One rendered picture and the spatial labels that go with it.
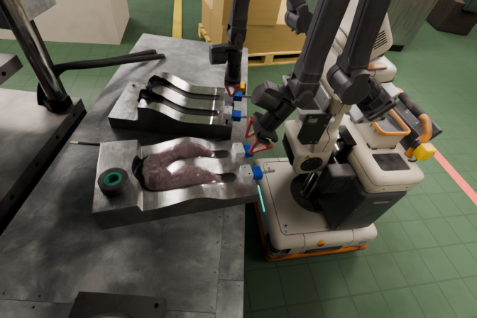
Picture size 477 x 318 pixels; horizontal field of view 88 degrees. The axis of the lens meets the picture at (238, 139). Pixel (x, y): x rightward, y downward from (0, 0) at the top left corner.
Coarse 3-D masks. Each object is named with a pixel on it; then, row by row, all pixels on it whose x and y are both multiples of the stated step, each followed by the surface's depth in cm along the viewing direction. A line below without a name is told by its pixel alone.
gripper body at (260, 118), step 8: (256, 112) 77; (272, 112) 71; (256, 120) 75; (264, 120) 73; (272, 120) 71; (280, 120) 71; (264, 128) 73; (272, 128) 73; (264, 136) 72; (272, 136) 73
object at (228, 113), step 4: (224, 108) 104; (228, 108) 104; (224, 112) 102; (228, 112) 102; (232, 112) 105; (236, 112) 105; (240, 112) 105; (224, 116) 103; (228, 116) 103; (232, 116) 103; (236, 116) 103; (240, 116) 103; (244, 116) 105; (248, 116) 106; (236, 120) 105; (240, 120) 105
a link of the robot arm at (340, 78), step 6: (336, 72) 67; (342, 72) 66; (336, 78) 67; (342, 78) 65; (348, 78) 64; (336, 84) 67; (342, 84) 65; (372, 84) 66; (336, 90) 67; (342, 102) 69
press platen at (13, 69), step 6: (0, 54) 89; (6, 54) 90; (12, 54) 90; (0, 60) 87; (6, 60) 87; (12, 60) 89; (18, 60) 92; (0, 66) 85; (6, 66) 87; (12, 66) 89; (18, 66) 92; (0, 72) 85; (6, 72) 87; (12, 72) 89; (0, 78) 85; (6, 78) 87; (0, 84) 85
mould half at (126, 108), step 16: (176, 80) 113; (128, 96) 110; (176, 96) 107; (224, 96) 114; (112, 112) 102; (128, 112) 103; (144, 112) 97; (160, 112) 97; (176, 112) 102; (128, 128) 104; (144, 128) 104; (160, 128) 103; (176, 128) 103; (192, 128) 103; (208, 128) 102; (224, 128) 102
